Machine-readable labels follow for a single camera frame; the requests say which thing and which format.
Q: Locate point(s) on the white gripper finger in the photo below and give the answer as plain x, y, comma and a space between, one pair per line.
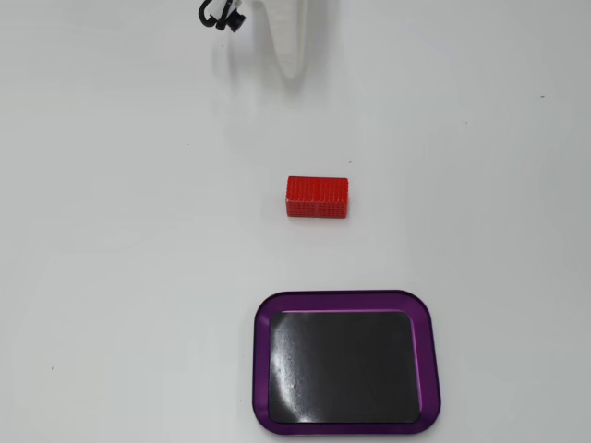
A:
285, 32
318, 18

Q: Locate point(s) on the red cube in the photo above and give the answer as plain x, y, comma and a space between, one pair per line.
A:
317, 196

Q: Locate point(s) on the purple tray with black mat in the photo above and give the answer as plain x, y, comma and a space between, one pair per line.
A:
344, 369

